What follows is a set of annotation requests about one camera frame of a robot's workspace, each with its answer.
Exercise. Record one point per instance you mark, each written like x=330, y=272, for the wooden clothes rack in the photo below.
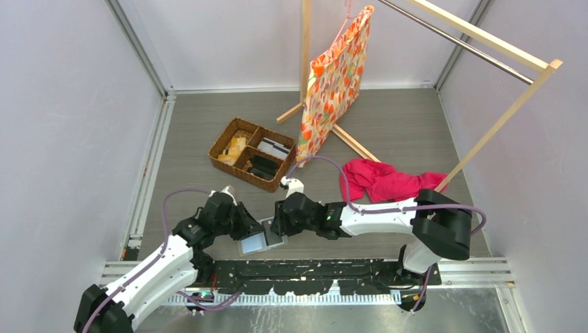
x=468, y=30

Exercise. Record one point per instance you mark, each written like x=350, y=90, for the brown woven divided basket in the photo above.
x=253, y=153

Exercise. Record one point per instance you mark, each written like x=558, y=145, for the pink cloth garment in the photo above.
x=381, y=182

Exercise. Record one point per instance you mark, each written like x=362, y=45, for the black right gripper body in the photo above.
x=295, y=227

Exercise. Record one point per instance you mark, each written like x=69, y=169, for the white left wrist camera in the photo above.
x=230, y=191

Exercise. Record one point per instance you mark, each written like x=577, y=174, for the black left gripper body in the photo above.
x=222, y=227

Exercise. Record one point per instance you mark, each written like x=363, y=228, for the black VIP cards in basket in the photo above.
x=263, y=167

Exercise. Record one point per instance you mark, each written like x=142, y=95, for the floral orange paper bag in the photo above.
x=333, y=86

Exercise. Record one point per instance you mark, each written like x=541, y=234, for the white VIP cards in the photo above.
x=273, y=148

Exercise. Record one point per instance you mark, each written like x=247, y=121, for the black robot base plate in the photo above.
x=307, y=277

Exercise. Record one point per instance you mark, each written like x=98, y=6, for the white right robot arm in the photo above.
x=441, y=226

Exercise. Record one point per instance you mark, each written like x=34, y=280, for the gold VIP cards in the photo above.
x=233, y=151

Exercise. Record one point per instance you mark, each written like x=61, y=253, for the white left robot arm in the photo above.
x=177, y=263

